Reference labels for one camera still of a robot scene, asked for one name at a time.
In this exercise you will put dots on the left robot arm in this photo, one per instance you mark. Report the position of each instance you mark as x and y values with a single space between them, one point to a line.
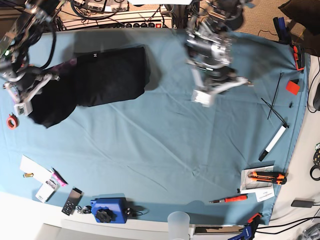
208 45

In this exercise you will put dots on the white business card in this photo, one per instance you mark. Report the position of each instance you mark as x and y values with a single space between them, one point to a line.
264 194

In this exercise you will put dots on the black cable tie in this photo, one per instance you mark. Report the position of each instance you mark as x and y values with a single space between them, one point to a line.
284 123
275 94

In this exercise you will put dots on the frosted plastic cup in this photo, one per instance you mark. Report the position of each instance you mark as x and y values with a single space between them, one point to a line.
178 226

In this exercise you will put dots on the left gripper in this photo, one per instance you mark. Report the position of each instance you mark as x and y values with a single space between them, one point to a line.
216 81

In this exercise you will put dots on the blue table cloth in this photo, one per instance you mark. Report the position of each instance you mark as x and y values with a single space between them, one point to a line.
162 151

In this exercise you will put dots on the white marker pen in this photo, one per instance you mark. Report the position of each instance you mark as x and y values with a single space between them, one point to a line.
272 142

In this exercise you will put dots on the black remote control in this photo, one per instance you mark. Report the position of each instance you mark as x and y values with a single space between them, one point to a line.
72 201

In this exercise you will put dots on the blue orange clamp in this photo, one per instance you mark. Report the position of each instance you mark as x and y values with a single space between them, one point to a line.
249 230

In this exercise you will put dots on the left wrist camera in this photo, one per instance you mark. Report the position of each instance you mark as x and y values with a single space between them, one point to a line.
201 97

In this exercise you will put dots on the orange screwdriver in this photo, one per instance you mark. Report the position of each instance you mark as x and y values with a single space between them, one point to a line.
237 198

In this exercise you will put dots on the orange black tool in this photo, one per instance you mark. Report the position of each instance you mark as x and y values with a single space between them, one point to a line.
299 57

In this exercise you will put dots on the black t-shirt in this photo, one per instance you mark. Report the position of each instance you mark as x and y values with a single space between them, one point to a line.
91 79

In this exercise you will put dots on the white card box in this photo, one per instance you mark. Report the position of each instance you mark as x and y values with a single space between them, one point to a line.
46 190

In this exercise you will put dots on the orange utility knife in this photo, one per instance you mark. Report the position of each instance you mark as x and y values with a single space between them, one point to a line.
274 177

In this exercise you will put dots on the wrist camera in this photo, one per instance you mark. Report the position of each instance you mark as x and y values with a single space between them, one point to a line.
201 97
23 108

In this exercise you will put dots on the brass battery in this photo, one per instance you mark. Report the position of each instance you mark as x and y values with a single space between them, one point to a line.
28 175

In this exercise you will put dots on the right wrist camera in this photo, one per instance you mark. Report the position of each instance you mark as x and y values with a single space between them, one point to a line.
23 108

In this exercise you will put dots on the red tape roll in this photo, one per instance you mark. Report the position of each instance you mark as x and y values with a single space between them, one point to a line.
12 122

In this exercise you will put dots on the power strip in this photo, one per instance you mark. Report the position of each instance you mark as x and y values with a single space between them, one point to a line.
157 25

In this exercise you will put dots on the pink marker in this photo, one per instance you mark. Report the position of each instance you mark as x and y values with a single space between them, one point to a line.
59 178

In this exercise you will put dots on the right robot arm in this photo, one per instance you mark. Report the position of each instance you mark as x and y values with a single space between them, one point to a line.
22 79

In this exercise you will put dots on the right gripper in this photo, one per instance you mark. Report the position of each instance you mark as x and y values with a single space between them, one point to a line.
25 95

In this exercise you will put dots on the white paper sheet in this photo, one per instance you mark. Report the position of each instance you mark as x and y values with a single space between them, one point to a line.
29 166

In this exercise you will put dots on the red cube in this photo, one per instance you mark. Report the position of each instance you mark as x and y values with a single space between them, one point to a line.
293 86

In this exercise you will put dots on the blue plastic box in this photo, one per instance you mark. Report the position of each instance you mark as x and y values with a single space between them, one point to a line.
111 210

